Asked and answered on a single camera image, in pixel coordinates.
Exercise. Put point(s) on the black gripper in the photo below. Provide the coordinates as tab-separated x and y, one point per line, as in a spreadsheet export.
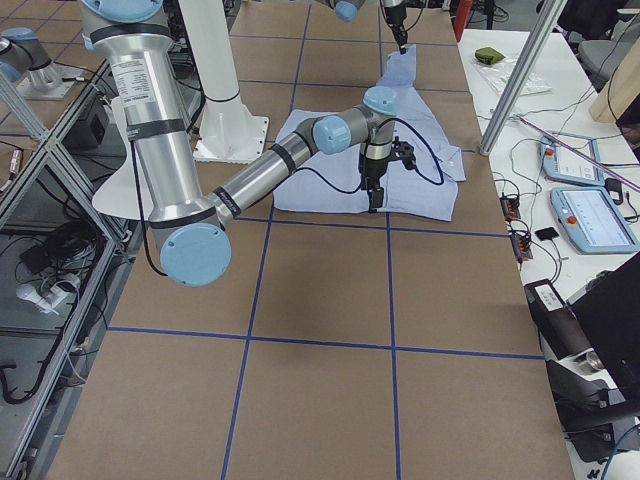
393	12
373	172

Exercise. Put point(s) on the light blue striped shirt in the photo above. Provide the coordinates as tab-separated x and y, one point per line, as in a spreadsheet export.
327	183

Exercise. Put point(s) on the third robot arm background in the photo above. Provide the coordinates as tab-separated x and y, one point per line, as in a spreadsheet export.
25	60

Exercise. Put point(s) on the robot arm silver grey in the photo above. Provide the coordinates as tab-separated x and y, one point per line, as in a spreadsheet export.
394	14
197	188

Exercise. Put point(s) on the red fire extinguisher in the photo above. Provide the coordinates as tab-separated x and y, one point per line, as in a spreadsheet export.
463	13

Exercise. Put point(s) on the green cloth bundle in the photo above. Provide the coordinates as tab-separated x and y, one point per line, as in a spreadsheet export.
488	56

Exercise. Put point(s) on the orange circuit board far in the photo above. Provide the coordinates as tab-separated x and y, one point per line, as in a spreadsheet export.
510	207

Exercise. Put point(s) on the orange circuit board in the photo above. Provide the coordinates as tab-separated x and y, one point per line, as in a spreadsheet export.
521	245
510	207

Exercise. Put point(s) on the orange circuit board near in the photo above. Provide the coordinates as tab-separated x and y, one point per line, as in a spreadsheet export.
521	245

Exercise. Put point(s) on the far teach pendant tablet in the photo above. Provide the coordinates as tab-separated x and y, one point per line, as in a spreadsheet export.
562	165

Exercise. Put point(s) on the teach pendant tablet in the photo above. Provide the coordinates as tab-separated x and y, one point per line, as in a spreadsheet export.
562	165
591	221

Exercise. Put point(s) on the grey office chair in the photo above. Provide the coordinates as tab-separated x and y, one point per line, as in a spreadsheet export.
602	33

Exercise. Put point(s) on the near teach pendant tablet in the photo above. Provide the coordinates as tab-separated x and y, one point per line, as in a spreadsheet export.
591	221

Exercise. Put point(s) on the black monitor screen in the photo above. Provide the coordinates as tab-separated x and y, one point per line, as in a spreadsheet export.
608	314

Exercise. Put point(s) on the black label printer device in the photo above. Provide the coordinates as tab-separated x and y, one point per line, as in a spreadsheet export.
585	405

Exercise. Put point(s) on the white power strip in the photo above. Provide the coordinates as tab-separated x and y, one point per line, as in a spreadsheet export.
48	301

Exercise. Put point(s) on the aluminium frame post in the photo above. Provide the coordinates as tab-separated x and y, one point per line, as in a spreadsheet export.
528	56

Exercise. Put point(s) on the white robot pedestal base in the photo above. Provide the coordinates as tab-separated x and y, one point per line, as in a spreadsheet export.
228	132

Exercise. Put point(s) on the black box under frame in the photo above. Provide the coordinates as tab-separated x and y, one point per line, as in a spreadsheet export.
89	129

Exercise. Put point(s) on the aluminium frame rail structure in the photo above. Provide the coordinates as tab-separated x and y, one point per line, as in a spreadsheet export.
50	231

